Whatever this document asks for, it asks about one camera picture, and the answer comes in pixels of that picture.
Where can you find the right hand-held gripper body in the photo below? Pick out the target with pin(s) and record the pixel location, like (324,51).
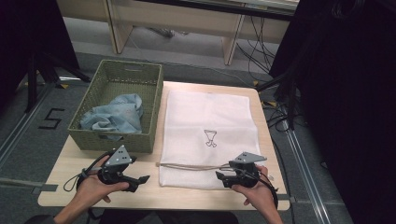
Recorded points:
(246,171)

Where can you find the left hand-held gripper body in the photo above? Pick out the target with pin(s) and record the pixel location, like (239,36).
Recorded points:
(116,165)

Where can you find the white mesh laundry bag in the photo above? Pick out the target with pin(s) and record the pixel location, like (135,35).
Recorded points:
(193,112)

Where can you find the person's right hand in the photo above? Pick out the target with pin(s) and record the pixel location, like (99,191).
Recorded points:
(258,193)

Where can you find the person's left hand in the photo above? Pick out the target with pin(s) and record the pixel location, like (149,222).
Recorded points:
(93,186)

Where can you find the person's dark lap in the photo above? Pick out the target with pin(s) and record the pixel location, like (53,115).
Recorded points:
(168,217)

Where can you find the light blue cloth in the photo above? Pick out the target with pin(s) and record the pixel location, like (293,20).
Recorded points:
(120,115)

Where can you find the green woven basket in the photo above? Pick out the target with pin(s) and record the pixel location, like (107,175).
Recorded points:
(146,93)

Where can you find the black tripod stand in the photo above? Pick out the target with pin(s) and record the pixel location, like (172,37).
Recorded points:
(288,93)
(34,77)

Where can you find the black curtain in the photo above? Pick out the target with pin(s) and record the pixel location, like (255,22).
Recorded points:
(348,102)
(28,40)

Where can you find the grey power strip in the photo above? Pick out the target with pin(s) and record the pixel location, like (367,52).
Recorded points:
(165,32)

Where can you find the light wooden desk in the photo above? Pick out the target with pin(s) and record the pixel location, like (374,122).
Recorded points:
(174,21)

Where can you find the metal floor rail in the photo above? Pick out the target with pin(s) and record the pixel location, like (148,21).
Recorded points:
(21,124)
(306,174)

